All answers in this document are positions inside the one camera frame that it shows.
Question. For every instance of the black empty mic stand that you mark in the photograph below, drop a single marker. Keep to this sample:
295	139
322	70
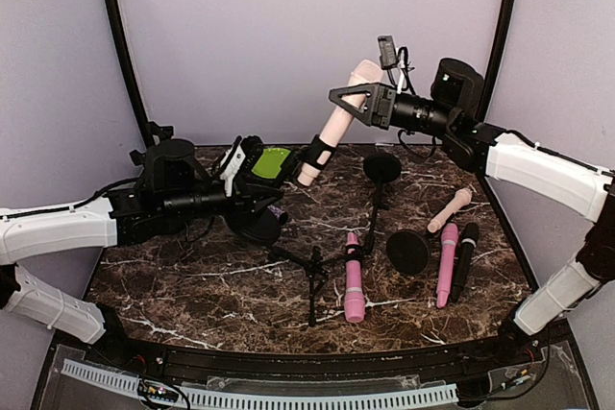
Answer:
380	168

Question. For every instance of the black round-base mic stand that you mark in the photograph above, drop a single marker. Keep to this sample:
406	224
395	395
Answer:
157	133

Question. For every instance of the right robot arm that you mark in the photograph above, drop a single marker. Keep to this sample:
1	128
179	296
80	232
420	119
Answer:
503	155

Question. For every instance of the black microphone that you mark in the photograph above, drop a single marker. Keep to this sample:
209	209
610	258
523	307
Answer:
468	241

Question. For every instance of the purple glitter microphone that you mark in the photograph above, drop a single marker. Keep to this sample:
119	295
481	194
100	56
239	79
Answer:
281	215

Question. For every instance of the black stand holding beige mic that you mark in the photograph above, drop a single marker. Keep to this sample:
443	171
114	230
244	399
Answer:
265	228

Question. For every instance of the black frame post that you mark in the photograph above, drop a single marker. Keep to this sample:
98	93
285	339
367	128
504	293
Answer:
496	56
127	70

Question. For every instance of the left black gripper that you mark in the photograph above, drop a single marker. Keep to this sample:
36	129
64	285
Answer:
243	195

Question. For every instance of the white cable duct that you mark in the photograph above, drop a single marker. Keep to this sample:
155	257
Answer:
235	393

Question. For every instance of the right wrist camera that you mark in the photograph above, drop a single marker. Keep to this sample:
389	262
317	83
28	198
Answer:
396	63

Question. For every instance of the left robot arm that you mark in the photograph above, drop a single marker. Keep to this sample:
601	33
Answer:
173	189

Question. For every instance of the pink microphone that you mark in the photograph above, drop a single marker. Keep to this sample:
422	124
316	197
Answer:
354	301
449	239

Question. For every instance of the right black frame post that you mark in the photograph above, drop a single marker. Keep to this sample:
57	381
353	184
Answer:
496	56

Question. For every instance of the black tripod mic stand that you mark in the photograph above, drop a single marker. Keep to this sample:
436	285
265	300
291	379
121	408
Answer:
315	269

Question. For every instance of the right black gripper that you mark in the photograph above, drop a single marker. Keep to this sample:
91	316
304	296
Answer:
382	117

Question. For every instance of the green plate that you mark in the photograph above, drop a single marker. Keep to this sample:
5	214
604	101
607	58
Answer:
270	163

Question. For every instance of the left black frame post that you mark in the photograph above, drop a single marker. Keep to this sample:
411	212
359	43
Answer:
127	70

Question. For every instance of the pink microphone front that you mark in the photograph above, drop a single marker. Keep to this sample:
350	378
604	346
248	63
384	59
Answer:
354	301

